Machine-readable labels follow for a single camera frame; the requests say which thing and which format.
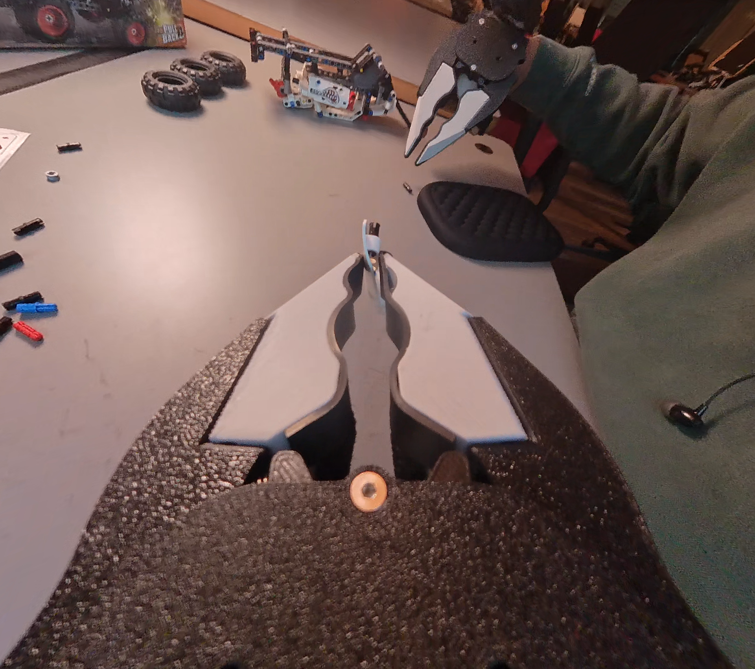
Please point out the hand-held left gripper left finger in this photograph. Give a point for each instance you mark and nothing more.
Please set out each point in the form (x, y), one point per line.
(283, 380)

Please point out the pile of small toy parts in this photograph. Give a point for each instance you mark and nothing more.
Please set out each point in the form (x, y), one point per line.
(29, 315)

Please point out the wooden table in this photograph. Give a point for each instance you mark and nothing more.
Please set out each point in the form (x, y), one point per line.
(236, 23)

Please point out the black toy tyre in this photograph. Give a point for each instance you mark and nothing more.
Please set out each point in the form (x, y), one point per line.
(197, 74)
(223, 66)
(171, 91)

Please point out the person's torso green sweatshirt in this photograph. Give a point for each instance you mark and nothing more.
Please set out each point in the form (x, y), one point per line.
(678, 474)

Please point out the toy truck chassis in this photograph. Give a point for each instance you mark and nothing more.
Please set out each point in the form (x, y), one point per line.
(330, 85)

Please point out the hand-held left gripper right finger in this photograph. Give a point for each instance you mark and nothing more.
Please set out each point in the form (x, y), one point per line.
(454, 380)

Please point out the grey desk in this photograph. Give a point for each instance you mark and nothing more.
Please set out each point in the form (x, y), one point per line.
(177, 268)

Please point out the white toy panel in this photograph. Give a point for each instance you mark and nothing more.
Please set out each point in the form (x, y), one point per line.
(370, 250)

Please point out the white sticker sheet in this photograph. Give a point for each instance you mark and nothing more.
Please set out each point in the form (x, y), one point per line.
(9, 147)

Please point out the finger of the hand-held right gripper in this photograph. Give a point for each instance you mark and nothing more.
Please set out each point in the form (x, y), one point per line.
(427, 97)
(466, 117)

